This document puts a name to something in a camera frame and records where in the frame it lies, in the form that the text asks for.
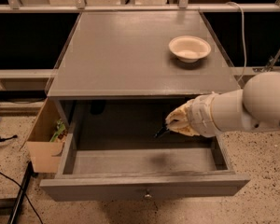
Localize white paper bowl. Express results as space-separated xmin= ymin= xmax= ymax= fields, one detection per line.
xmin=168 ymin=35 xmax=212 ymax=63

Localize open grey top drawer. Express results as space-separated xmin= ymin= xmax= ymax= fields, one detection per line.
xmin=39 ymin=100 xmax=251 ymax=203

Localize grey wooden cabinet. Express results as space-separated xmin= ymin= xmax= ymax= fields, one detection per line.
xmin=44 ymin=9 xmax=246 ymax=133

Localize dark blue rxbar wrapper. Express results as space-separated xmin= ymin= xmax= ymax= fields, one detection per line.
xmin=154 ymin=124 xmax=169 ymax=138

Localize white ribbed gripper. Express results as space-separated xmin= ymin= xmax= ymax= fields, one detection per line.
xmin=165 ymin=93 xmax=221 ymax=137

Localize upper metal rail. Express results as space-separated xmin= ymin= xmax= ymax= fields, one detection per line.
xmin=0 ymin=3 xmax=280 ymax=13

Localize black floor cable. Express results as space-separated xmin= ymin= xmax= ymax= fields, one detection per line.
xmin=0 ymin=164 xmax=43 ymax=224

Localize black bar on floor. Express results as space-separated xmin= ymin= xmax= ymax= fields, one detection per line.
xmin=7 ymin=161 xmax=34 ymax=224

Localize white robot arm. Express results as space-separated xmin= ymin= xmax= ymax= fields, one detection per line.
xmin=165 ymin=72 xmax=280 ymax=137

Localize brown cardboard box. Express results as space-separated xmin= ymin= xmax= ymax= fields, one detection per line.
xmin=25 ymin=99 xmax=64 ymax=173

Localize green item in box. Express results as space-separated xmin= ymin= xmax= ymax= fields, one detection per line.
xmin=50 ymin=119 xmax=66 ymax=142

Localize black cable end left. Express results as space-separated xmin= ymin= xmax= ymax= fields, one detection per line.
xmin=0 ymin=134 xmax=19 ymax=146

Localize white hanging cable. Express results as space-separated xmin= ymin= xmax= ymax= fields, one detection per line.
xmin=226 ymin=1 xmax=247 ymax=82

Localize small metal drawer knob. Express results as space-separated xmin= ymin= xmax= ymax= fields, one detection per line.
xmin=144 ymin=189 xmax=152 ymax=200

